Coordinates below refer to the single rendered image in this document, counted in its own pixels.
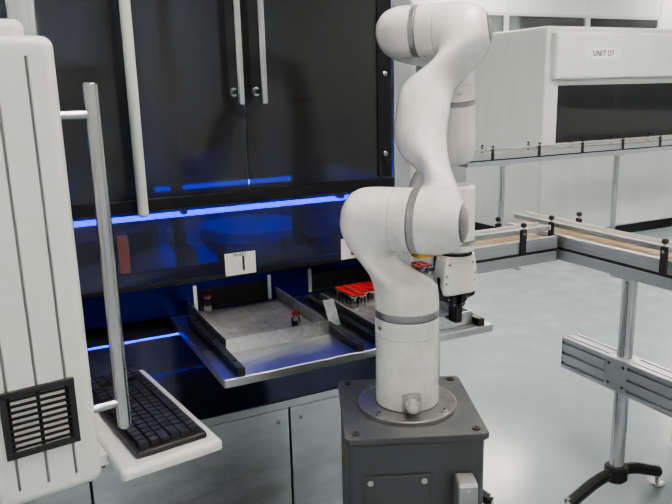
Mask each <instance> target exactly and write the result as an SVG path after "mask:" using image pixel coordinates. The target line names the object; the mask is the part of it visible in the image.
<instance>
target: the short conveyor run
mask: <svg viewBox="0 0 672 504"><path fill-rule="evenodd" d="M495 220H496V221H497V223H496V224H495V228H491V229H483V230H476V231H475V239H474V240H475V242H474V250H473V251H472V252H474V255H475V261H476V270H477V274H480V273H486V272H492V271H498V270H504V269H510V268H515V267H521V266H527V265H533V264H539V263H545V262H551V261H557V249H558V238H557V236H556V235H555V236H554V235H553V236H547V235H543V234H539V233H538V232H542V231H549V230H551V225H543V226H538V222H535V223H525V222H522V223H521V224H520V225H513V226H505V227H501V223H499V222H500V221H501V217H496V218H495ZM436 258H437V256H434V257H428V258H421V259H418V258H415V257H412V256H411V262H413V261H419V260H423V261H425V262H429V263H432V264H433V267H432V268H433V273H434V268H435V262H436Z"/></svg>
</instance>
